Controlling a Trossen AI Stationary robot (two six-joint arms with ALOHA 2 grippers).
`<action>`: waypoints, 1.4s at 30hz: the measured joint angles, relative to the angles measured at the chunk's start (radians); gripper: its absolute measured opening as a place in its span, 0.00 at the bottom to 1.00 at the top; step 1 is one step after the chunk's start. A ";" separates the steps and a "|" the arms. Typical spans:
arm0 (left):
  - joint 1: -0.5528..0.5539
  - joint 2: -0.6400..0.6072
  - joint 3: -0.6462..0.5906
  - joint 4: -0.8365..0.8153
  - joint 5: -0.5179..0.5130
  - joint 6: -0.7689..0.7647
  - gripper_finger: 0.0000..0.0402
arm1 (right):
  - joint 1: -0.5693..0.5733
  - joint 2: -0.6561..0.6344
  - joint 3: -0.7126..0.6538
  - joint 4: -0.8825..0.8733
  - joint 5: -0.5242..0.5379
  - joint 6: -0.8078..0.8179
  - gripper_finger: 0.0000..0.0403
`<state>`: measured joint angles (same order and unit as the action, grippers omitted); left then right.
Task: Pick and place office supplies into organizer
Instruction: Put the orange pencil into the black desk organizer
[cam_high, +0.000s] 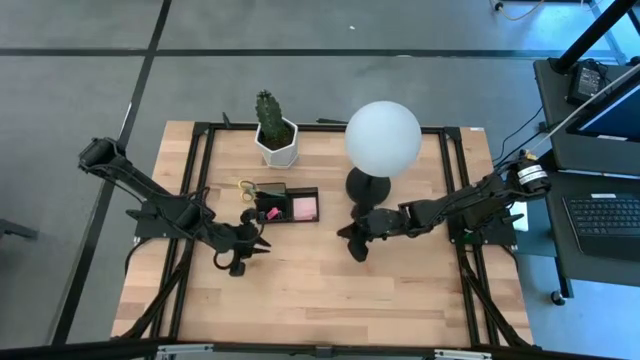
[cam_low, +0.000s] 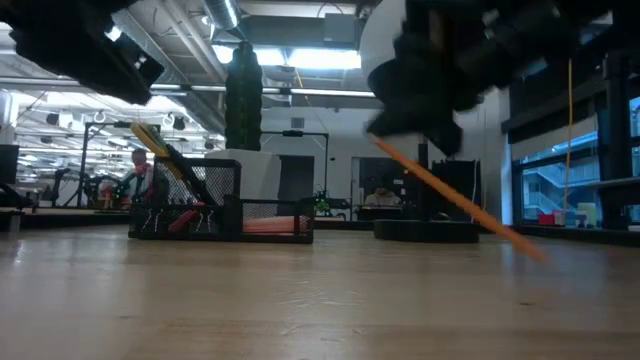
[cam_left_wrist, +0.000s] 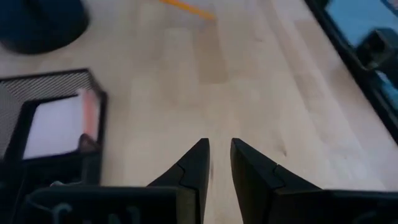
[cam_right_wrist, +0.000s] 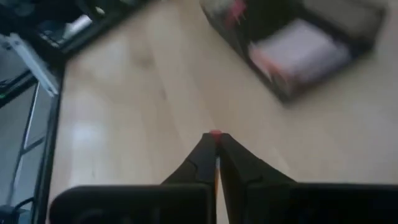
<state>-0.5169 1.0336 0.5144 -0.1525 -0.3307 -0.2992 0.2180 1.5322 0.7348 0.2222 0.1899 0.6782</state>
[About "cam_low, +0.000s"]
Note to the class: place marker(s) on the black vertical post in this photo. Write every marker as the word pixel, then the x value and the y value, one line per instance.
pixel 614 170

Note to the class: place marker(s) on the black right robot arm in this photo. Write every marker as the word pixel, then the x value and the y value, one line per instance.
pixel 550 25

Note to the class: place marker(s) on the red box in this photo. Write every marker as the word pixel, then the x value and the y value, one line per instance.
pixel 546 219

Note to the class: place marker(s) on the black background gantry frame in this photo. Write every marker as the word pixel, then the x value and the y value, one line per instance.
pixel 83 165
pixel 293 133

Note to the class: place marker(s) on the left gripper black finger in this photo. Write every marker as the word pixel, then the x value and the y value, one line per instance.
pixel 140 75

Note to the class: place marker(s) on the white plant pot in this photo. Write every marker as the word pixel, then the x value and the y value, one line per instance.
pixel 262 172

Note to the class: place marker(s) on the black aluminium table frame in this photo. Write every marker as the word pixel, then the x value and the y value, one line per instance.
pixel 550 234

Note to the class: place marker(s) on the pink sticky note pad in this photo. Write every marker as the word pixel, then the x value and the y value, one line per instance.
pixel 272 225

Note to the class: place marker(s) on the dark background monitor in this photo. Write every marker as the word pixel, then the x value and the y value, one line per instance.
pixel 9 164

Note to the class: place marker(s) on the green cactus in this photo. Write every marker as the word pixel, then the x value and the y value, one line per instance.
pixel 243 100

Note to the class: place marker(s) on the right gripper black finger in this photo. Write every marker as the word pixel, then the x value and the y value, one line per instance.
pixel 405 100
pixel 446 135

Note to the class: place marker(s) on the black mesh desk organizer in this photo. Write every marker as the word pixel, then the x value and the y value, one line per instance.
pixel 232 220

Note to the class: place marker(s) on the white globe table lamp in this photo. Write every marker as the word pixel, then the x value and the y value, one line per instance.
pixel 425 232

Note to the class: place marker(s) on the orange pencil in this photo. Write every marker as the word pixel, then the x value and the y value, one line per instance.
pixel 450 195

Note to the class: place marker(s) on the person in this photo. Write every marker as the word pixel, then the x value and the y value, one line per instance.
pixel 382 197
pixel 140 172

